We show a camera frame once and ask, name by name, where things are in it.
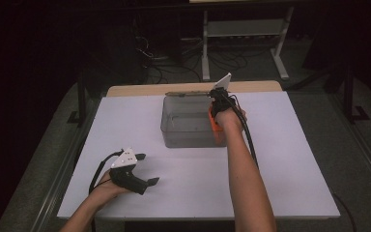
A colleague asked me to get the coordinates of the wooden table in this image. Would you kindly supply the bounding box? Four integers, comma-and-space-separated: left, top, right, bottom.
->
105, 80, 283, 98

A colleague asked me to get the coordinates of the aluminium floor rail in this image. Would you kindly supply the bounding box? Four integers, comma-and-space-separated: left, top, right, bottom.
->
28, 96, 107, 232
331, 93, 371, 197

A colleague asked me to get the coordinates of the grey metal desk frame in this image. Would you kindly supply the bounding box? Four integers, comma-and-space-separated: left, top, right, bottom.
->
201, 6, 296, 81

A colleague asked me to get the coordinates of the black metal stand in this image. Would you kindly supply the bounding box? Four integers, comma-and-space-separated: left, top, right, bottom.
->
67, 72, 88, 128
342, 62, 371, 124

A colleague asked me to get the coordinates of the tangle of floor cables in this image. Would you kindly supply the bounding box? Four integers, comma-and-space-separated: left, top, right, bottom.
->
133, 18, 271, 85

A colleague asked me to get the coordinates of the orange phone case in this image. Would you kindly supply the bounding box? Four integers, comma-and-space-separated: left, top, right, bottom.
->
208, 105, 225, 145

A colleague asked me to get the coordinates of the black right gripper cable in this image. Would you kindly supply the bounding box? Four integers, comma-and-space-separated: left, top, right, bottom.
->
228, 94, 260, 171

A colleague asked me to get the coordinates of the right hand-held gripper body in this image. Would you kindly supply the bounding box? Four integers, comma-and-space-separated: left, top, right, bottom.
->
209, 72, 238, 119

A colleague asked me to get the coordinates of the person's right hand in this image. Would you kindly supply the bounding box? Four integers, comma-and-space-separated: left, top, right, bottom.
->
214, 107, 247, 131

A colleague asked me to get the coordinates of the person's left hand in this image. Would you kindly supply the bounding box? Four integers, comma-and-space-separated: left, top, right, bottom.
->
90, 170, 129, 204

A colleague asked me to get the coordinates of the grey translucent storage box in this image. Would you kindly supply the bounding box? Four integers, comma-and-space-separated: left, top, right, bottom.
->
159, 90, 229, 149

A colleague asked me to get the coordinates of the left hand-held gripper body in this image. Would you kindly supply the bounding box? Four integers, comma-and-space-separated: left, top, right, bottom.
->
109, 147, 149, 196

